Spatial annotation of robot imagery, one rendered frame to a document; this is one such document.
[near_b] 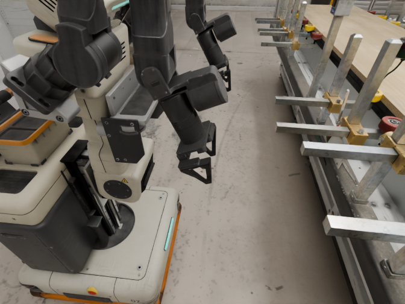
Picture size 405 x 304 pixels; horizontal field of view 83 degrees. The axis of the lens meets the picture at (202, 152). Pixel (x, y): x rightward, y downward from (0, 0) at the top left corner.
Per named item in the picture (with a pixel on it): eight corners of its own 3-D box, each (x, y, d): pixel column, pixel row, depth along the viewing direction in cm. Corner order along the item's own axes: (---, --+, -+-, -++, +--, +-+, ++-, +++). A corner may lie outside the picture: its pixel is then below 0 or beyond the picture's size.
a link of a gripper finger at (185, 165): (224, 165, 54) (209, 134, 48) (222, 188, 48) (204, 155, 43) (198, 171, 56) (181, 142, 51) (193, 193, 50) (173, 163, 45)
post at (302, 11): (286, 67, 199) (302, 2, 167) (285, 65, 201) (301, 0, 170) (290, 67, 199) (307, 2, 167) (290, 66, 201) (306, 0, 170)
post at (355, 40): (315, 132, 123) (354, 34, 91) (314, 128, 125) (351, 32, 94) (322, 133, 122) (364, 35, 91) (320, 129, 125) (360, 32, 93)
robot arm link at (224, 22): (190, 11, 76) (186, 17, 70) (222, -8, 72) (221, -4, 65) (207, 46, 83) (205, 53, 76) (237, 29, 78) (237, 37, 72)
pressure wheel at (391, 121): (373, 150, 89) (389, 125, 81) (364, 137, 94) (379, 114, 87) (395, 152, 88) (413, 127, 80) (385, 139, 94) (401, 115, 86)
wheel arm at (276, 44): (260, 47, 187) (261, 41, 185) (260, 46, 190) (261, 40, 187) (315, 49, 183) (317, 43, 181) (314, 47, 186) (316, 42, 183)
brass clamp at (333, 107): (327, 113, 107) (331, 103, 103) (320, 99, 117) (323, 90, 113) (341, 114, 106) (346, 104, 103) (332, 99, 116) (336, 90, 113)
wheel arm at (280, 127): (275, 134, 92) (277, 125, 89) (274, 129, 95) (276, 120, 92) (390, 142, 88) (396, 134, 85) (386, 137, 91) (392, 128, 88)
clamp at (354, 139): (348, 145, 87) (354, 134, 84) (337, 125, 97) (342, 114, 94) (364, 146, 87) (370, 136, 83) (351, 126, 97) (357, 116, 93)
